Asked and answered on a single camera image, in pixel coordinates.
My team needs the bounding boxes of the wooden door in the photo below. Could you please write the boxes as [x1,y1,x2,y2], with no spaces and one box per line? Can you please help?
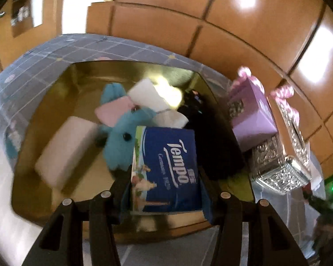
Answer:
[0,0,68,72]

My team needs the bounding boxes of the blue tissue packet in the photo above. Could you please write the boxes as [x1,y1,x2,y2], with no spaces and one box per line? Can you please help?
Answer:
[130,126,203,215]

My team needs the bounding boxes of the blue plush elephant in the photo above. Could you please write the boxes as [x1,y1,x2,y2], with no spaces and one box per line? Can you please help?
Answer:
[94,83,159,172]

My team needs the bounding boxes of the wooden wardrobe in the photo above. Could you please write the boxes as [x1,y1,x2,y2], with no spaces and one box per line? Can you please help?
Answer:
[86,0,333,178]

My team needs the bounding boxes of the white foam pad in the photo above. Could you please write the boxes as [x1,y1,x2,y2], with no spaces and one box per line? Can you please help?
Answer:
[35,116,100,189]

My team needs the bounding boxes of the white paper towel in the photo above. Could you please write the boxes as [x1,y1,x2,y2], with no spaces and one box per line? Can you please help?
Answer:
[128,78,182,113]

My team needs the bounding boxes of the crumpled white tissue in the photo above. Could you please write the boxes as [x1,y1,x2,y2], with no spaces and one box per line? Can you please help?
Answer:
[153,110,190,129]

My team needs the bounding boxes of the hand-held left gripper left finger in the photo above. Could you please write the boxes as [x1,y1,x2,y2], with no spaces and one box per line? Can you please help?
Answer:
[21,172,134,266]

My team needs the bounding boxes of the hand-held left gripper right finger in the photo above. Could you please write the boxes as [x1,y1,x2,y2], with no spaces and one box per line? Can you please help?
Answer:
[198,176,303,266]

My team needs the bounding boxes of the gold box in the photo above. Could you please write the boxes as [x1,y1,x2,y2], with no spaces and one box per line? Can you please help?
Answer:
[11,59,256,239]

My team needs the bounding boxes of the silver embossed tissue box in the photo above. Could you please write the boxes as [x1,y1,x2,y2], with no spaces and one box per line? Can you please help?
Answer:
[229,100,313,194]

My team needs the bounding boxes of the black dotted scrunchie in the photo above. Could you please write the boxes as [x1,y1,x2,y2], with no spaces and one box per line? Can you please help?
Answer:
[178,89,246,180]

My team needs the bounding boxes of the purple carton box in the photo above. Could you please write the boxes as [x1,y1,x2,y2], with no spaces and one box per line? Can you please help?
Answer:
[229,76,278,153]

